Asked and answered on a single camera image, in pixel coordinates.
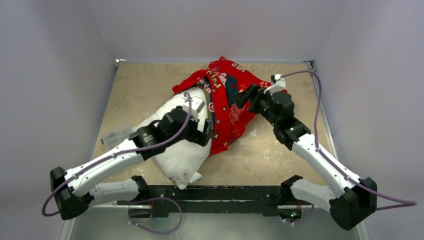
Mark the red printed pillowcase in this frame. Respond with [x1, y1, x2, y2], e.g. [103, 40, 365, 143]
[172, 56, 271, 156]

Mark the white pillow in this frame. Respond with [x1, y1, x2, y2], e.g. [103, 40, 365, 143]
[132, 93, 212, 190]

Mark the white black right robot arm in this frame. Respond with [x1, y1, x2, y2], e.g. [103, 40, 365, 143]
[232, 84, 377, 230]

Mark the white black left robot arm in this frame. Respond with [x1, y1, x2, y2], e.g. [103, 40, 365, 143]
[41, 105, 213, 220]

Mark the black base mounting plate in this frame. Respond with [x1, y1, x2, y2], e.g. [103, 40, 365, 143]
[117, 184, 314, 218]

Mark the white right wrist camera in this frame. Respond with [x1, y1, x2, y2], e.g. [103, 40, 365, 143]
[264, 74, 287, 95]

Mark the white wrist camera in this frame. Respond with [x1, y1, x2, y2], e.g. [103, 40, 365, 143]
[264, 74, 287, 95]
[182, 92, 207, 121]

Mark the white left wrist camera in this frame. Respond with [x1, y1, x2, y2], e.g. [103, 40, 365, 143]
[182, 92, 207, 121]

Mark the metal corner bracket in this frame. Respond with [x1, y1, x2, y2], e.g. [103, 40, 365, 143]
[116, 59, 127, 69]

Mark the aluminium front frame rail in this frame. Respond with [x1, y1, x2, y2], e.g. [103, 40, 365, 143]
[58, 184, 370, 240]

